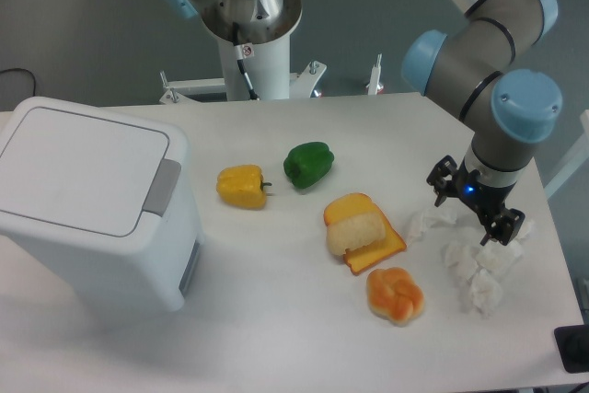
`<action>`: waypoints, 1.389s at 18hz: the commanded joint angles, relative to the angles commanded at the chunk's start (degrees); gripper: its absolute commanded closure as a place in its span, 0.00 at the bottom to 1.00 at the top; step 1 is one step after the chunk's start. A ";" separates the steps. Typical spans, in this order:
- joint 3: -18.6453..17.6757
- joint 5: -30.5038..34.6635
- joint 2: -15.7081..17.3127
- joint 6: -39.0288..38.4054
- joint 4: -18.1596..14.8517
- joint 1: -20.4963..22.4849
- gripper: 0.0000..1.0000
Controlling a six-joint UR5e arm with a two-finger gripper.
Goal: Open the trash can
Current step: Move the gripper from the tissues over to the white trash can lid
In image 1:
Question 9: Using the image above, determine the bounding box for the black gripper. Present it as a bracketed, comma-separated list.
[426, 156, 525, 246]

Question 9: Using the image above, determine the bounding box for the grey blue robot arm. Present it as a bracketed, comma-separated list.
[401, 0, 562, 244]

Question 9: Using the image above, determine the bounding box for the white trash can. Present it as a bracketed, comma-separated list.
[1, 97, 203, 312]

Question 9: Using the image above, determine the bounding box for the crumpled white tissue left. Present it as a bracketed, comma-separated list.
[404, 207, 457, 245]

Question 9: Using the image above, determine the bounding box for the crumpled white tissue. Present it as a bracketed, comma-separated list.
[475, 219, 536, 279]
[444, 241, 479, 283]
[468, 269, 503, 318]
[404, 207, 457, 245]

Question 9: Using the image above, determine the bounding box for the crumpled white tissue right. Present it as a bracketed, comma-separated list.
[475, 219, 536, 279]

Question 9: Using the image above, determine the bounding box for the crumpled white tissue centre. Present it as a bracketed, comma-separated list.
[444, 241, 479, 283]

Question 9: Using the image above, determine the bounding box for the crumpled white tissue bottom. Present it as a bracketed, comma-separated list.
[468, 269, 503, 318]

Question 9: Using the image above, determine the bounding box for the white bread roll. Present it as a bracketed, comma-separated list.
[326, 212, 386, 256]

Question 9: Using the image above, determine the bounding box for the orange knotted bun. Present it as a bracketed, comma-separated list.
[366, 267, 425, 326]

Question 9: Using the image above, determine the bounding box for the orange toast slice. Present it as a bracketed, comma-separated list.
[323, 192, 407, 275]

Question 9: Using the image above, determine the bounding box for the black device table edge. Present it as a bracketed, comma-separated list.
[554, 324, 588, 374]

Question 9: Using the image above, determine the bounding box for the green bell pepper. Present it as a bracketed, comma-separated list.
[283, 142, 335, 190]

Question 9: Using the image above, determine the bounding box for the yellow bell pepper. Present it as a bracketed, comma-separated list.
[216, 164, 271, 210]

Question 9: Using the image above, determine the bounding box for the white table frame bracket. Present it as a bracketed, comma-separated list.
[158, 52, 386, 105]

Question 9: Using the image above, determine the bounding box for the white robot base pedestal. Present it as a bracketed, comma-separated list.
[150, 0, 304, 101]

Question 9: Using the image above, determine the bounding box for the black cable on pedestal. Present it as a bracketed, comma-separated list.
[231, 19, 261, 101]

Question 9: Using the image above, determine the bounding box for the black cable on floor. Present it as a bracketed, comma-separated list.
[0, 67, 37, 92]

